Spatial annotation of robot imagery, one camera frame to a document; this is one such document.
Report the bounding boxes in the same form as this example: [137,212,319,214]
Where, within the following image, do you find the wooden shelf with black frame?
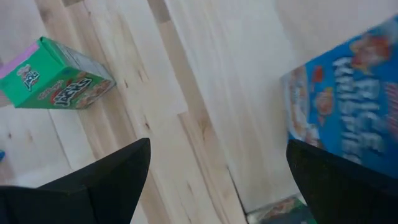
[147,0,398,218]

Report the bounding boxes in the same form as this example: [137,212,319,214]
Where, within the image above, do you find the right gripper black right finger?
[285,139,398,224]

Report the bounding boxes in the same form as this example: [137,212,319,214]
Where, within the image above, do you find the green Apple Jacks cereal box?
[0,36,116,110]
[247,195,318,224]

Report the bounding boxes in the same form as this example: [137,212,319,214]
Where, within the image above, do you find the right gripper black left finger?
[0,138,152,224]

